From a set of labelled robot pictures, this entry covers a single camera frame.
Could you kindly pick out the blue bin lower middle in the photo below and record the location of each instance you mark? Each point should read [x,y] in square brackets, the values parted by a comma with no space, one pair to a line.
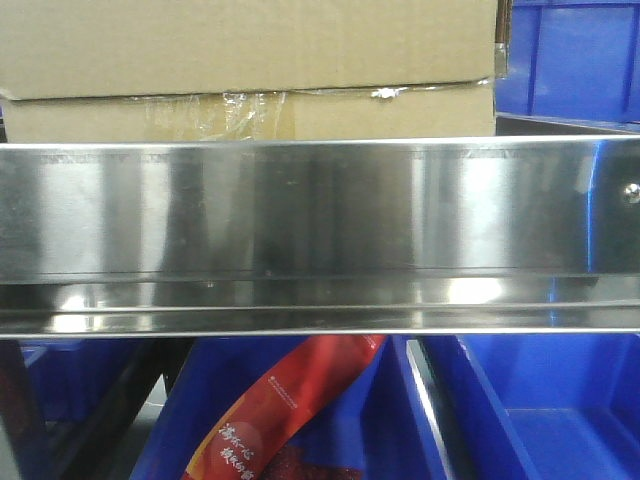
[377,429]

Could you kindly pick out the blue bin upper right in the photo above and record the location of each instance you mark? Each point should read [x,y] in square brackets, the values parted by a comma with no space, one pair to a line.
[573,60]

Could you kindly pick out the brown cardboard carton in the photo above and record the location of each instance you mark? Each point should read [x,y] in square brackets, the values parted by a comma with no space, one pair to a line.
[120,71]

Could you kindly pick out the blue bin lower right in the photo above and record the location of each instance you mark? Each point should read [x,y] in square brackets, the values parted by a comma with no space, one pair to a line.
[549,406]

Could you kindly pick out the red snack bag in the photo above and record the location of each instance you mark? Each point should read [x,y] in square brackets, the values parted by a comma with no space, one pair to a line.
[277,405]

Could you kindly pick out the blue bin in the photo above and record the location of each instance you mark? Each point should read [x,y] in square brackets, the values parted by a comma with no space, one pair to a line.
[549,406]
[70,377]
[377,429]
[573,60]

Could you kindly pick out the stainless steel shelf rail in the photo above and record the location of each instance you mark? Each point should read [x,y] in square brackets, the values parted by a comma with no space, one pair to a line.
[438,236]

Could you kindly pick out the blue bin lower left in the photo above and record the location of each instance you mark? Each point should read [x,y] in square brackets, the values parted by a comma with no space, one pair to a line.
[70,377]

